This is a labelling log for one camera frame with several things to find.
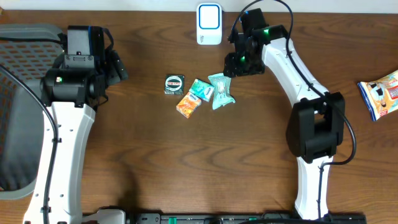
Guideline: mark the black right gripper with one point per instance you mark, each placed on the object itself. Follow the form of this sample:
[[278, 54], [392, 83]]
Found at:
[[231, 67]]

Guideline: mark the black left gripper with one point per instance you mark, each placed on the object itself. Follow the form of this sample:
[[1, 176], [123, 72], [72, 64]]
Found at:
[[117, 68]]

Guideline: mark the teal small snack packet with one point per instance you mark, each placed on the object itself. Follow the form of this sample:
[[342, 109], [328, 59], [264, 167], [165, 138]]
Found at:
[[221, 95]]

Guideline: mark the teal gum box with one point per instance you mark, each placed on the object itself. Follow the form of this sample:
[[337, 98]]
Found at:
[[202, 90]]

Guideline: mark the round black white container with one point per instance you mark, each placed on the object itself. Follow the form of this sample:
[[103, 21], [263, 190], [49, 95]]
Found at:
[[174, 84]]

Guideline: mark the orange snack packet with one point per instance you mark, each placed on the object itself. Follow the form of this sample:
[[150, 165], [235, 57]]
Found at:
[[188, 104]]

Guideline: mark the cream snack bag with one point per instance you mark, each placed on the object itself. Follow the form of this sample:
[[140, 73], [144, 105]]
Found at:
[[380, 96]]

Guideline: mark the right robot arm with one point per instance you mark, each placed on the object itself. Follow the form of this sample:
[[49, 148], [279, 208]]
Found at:
[[315, 128]]

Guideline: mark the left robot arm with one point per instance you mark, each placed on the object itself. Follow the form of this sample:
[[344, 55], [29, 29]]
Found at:
[[70, 94]]

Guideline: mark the white barcode scanner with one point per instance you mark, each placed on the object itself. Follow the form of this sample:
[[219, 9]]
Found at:
[[209, 23]]

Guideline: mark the grey plastic shopping basket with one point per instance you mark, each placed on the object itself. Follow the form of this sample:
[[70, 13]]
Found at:
[[28, 56]]

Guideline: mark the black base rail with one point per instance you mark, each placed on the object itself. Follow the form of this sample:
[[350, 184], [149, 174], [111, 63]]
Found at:
[[217, 218]]

